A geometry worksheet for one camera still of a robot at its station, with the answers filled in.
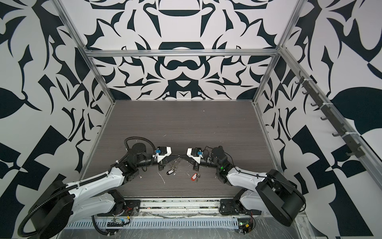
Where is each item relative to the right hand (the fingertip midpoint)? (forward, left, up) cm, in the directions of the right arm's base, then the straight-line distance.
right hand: (181, 154), depth 74 cm
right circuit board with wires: (-27, -31, -18) cm, 45 cm away
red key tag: (-5, -6, -17) cm, 19 cm away
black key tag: (-3, +7, -17) cm, 18 cm away
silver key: (-5, -9, -18) cm, 20 cm away
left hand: (+2, +2, 0) cm, 3 cm away
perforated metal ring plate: (+1, +2, -18) cm, 18 cm away
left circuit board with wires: (-26, +31, -19) cm, 45 cm away
